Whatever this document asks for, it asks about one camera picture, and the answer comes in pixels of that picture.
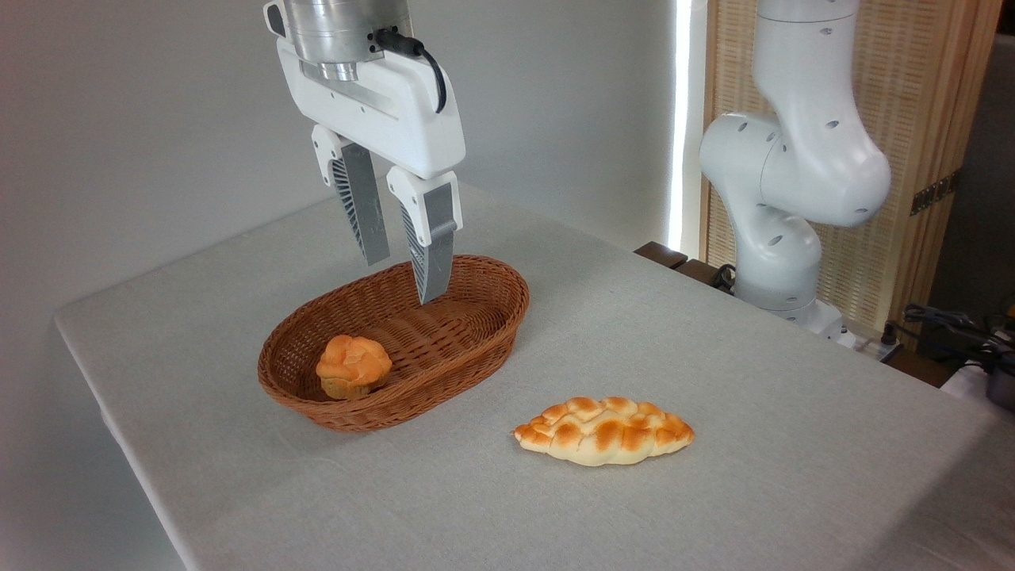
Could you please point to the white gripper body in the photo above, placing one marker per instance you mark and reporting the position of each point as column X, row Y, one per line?
column 381, row 111

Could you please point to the dark metal screen hinge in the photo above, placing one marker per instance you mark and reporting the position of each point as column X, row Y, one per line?
column 934, row 193

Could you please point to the wooden bamboo folding screen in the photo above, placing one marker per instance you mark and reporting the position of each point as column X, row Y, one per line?
column 920, row 87

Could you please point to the white power strip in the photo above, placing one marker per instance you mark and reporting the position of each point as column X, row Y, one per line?
column 868, row 344

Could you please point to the brown oval wicker basket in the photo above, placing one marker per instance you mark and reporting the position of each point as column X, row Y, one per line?
column 452, row 341

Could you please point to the grey tablecloth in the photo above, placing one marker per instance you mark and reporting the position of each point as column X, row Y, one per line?
column 714, row 492

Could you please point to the long braided bread loaf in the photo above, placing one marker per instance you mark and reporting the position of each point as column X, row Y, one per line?
column 603, row 432

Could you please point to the dark wooden furniture edge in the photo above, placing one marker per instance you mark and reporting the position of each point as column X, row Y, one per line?
column 662, row 254

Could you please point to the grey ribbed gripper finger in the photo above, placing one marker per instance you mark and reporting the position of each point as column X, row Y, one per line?
column 363, row 206
column 436, row 254

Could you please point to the round muffin bread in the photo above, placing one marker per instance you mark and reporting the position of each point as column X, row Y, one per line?
column 354, row 365

